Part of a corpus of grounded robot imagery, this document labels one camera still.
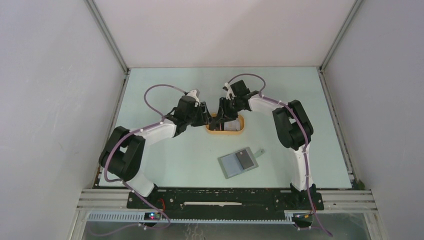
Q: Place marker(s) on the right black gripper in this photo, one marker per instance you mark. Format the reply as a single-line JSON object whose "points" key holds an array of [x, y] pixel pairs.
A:
{"points": [[227, 116]]}

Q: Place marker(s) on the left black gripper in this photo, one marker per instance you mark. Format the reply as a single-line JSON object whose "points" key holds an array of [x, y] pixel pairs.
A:
{"points": [[205, 118]]}

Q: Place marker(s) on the black VIP credit card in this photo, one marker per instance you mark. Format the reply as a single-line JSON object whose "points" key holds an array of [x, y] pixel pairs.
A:
{"points": [[244, 159]]}

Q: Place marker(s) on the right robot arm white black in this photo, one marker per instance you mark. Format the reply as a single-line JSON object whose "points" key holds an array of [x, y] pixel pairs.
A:
{"points": [[293, 127]]}

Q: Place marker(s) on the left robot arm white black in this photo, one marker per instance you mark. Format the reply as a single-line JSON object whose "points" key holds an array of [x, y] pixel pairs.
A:
{"points": [[122, 155]]}

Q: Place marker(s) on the stack of cards in tray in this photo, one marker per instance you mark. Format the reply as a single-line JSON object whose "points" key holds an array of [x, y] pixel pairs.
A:
{"points": [[232, 126]]}

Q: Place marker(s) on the orange oval tray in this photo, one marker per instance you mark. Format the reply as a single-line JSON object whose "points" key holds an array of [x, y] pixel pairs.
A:
{"points": [[229, 133]]}

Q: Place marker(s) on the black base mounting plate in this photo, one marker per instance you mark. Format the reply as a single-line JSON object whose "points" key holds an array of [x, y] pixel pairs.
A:
{"points": [[237, 204]]}

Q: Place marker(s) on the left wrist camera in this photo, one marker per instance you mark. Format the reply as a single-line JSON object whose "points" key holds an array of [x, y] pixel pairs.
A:
{"points": [[194, 93]]}

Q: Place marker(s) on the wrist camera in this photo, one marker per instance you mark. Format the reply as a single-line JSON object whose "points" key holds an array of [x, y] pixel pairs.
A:
{"points": [[194, 93], [229, 92]]}

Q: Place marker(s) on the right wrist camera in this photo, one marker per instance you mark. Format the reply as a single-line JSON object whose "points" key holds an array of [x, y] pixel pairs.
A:
{"points": [[229, 92]]}

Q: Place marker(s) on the aluminium frame rail front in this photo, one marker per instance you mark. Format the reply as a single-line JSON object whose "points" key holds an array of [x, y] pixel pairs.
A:
{"points": [[124, 206]]}

